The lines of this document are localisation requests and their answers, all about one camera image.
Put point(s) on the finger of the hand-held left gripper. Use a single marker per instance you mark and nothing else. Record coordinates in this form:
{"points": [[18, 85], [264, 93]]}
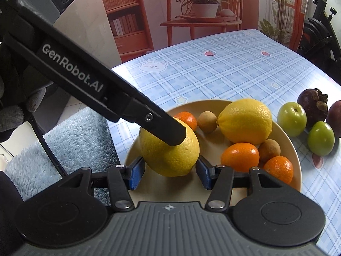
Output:
{"points": [[165, 128]]}

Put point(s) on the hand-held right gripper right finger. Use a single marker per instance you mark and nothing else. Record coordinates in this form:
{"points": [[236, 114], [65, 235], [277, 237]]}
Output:
{"points": [[203, 172]]}

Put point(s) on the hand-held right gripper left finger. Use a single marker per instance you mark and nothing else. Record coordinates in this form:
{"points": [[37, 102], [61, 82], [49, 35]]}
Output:
{"points": [[137, 174]]}

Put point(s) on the small orange tangerine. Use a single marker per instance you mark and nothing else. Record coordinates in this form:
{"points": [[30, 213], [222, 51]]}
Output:
{"points": [[278, 169], [187, 120], [239, 157]]}

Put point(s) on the brown bowl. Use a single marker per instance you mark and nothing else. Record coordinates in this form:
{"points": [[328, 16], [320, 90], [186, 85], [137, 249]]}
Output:
{"points": [[213, 144]]}

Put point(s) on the large yellow lemon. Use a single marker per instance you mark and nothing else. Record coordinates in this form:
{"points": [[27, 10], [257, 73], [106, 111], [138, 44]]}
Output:
{"points": [[170, 160], [245, 122]]}

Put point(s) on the brown kiwi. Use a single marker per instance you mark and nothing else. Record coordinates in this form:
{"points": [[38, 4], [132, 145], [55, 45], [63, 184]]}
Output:
{"points": [[207, 122], [269, 149]]}

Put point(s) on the person's left hand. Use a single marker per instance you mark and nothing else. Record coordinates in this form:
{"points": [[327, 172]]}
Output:
{"points": [[13, 117]]}

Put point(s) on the light blue fluffy rug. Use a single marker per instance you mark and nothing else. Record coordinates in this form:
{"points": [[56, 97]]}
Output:
{"points": [[74, 133]]}

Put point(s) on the blue plaid tablecloth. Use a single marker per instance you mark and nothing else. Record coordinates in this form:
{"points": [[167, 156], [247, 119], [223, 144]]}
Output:
{"points": [[226, 72]]}

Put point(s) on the green round fruit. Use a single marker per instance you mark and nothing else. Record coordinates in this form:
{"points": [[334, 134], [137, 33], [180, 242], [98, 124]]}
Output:
{"points": [[291, 118], [321, 138]]}

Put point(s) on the dark purple mangosteen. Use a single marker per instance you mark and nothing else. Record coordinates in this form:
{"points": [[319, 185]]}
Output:
{"points": [[309, 104]]}

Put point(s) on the red apple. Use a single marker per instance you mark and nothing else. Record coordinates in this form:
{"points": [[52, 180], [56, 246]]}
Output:
{"points": [[335, 120]]}

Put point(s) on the black exercise bike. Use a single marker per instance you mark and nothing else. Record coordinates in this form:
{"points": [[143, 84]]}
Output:
{"points": [[319, 37]]}

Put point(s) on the wall poster with plants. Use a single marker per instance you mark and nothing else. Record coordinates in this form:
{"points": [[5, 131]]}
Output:
{"points": [[159, 5]]}

